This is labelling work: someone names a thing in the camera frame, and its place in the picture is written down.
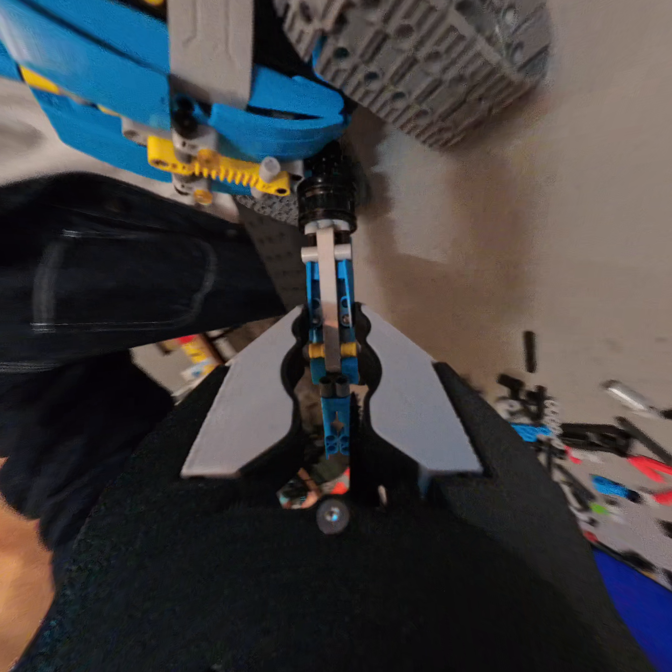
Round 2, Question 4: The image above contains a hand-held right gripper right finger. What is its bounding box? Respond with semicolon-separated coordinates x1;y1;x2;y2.
356;303;485;498

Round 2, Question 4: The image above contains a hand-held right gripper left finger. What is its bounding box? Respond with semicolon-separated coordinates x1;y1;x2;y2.
180;306;308;480

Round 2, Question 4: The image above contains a blue toy robot arm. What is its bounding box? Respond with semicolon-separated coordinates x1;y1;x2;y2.
300;220;364;463

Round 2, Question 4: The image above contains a blue grey block toy robot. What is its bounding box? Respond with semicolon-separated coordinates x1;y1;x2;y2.
0;0;552;234

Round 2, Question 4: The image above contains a grey desk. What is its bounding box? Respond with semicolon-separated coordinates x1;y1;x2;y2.
0;79;672;583

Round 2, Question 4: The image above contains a pile of small block pieces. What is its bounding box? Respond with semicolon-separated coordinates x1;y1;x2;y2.
496;330;672;581

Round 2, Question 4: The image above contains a blue plastic bin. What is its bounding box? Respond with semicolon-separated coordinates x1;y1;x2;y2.
592;545;672;672

